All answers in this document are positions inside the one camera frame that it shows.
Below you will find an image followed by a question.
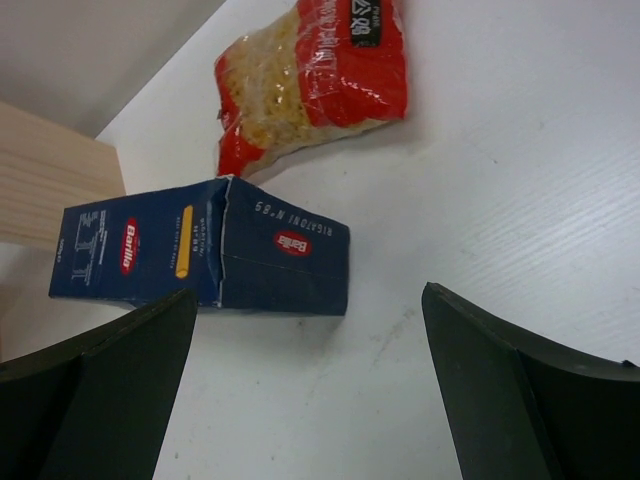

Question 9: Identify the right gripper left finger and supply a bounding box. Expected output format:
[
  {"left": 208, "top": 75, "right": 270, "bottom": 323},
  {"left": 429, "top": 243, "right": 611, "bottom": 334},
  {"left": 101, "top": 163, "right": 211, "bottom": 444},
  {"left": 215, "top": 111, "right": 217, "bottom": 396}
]
[{"left": 1, "top": 290, "right": 197, "bottom": 479}]

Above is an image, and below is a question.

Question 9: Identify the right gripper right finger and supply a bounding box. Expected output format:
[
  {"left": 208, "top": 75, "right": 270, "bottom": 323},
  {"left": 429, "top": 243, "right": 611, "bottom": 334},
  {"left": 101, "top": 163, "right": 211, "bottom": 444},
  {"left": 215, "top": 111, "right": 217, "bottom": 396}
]
[{"left": 422, "top": 283, "right": 639, "bottom": 479}]

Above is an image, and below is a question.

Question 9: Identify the red pasta bag front side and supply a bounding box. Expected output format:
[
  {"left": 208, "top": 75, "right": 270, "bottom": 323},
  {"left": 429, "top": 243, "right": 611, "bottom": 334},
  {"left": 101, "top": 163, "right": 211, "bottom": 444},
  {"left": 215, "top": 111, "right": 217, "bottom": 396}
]
[{"left": 214, "top": 1, "right": 408, "bottom": 177}]

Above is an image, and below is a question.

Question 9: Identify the blue Barilla pasta box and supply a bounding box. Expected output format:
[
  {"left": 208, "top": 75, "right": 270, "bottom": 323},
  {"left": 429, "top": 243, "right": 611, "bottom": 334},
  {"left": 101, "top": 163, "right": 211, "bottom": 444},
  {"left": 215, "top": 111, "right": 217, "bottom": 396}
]
[{"left": 49, "top": 176, "right": 350, "bottom": 316}]

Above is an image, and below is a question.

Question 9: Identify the wooden two-tier shelf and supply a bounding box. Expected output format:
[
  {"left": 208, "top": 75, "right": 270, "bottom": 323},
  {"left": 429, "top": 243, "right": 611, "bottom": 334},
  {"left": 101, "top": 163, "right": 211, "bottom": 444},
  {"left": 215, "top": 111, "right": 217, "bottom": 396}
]
[{"left": 1, "top": 103, "right": 125, "bottom": 251}]

